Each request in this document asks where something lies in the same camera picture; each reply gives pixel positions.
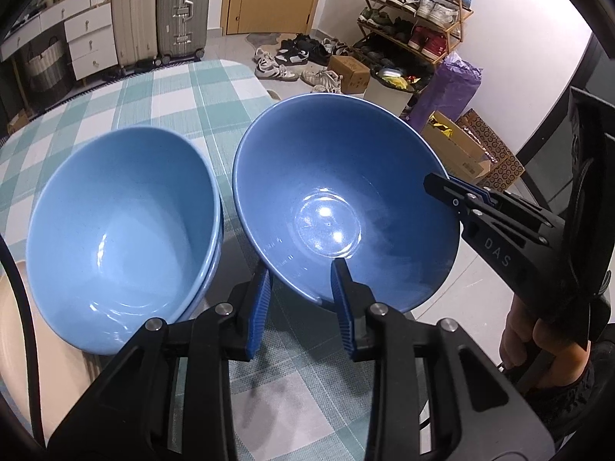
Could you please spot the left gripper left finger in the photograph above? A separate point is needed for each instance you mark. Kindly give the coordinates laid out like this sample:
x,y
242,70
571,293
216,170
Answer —
x,y
167,392

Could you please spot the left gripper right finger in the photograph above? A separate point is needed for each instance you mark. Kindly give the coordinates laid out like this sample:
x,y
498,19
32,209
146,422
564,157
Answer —
x,y
436,394

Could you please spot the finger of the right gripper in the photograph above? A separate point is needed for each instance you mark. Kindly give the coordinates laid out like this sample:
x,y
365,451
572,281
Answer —
x,y
513,207
439,188

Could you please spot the person's right hand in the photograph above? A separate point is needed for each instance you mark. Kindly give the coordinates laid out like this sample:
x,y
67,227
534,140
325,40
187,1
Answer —
x,y
529,374

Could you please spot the open cardboard box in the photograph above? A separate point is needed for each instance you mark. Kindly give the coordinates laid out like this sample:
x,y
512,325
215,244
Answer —
x,y
460,154

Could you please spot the purple bag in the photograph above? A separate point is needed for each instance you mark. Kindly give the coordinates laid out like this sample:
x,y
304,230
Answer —
x,y
450,90

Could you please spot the teal plaid tablecloth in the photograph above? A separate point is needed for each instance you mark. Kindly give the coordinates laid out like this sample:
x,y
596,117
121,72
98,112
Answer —
x,y
329,190

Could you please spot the white trash bin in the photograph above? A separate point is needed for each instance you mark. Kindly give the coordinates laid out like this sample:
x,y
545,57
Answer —
x,y
383,93

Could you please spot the small cardboard box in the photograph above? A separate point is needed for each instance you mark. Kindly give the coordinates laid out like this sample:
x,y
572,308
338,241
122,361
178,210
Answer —
x,y
355,76

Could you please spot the wooden shoe rack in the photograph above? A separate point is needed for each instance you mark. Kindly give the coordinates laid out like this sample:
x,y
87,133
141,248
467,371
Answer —
x,y
428,29

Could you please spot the woven laundry basket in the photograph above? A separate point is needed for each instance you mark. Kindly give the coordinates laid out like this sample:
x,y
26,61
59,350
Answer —
x,y
49,70

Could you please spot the silver suitcase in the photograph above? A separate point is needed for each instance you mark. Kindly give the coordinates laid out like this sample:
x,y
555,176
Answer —
x,y
182,29

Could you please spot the white drawer desk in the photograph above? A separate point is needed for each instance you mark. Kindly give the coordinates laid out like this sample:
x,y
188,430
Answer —
x,y
87,29

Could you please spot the beige suitcase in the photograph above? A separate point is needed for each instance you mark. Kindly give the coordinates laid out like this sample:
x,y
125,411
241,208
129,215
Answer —
x,y
135,32

